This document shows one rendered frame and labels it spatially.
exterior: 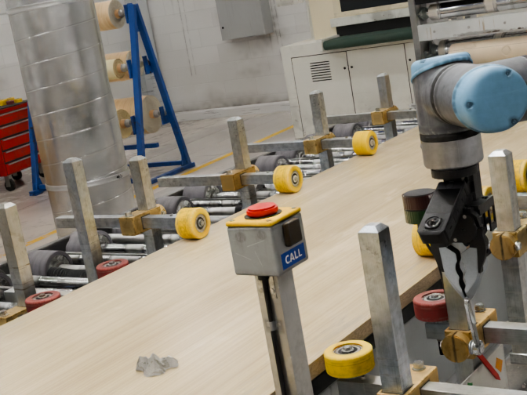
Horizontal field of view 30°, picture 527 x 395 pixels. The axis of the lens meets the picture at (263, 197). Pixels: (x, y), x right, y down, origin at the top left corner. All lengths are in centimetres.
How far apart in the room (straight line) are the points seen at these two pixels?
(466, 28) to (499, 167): 254
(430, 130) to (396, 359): 34
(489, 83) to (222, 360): 66
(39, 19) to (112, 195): 104
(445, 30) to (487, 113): 309
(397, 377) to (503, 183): 53
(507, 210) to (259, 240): 80
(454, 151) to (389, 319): 27
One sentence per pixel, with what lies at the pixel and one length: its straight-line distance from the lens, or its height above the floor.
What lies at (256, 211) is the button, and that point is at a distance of 121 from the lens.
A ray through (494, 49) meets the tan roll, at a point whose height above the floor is 107.
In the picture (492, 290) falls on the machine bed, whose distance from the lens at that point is 238.
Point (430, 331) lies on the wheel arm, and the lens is 181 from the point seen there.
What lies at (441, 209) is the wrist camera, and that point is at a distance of 147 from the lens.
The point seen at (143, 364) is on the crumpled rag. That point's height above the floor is 91.
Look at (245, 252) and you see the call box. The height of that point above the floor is 118.
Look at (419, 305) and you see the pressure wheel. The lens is 177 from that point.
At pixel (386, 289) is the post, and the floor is 103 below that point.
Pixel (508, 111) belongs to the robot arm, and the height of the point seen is 128.
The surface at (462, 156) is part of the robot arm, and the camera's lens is 148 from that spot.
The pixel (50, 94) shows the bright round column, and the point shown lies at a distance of 551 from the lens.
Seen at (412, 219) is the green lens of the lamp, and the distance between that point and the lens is 169.
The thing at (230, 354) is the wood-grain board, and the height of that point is 90.
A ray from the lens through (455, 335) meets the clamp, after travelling 171.
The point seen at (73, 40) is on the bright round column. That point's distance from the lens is 549.
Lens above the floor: 150
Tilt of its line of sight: 12 degrees down
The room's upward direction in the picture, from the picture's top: 10 degrees counter-clockwise
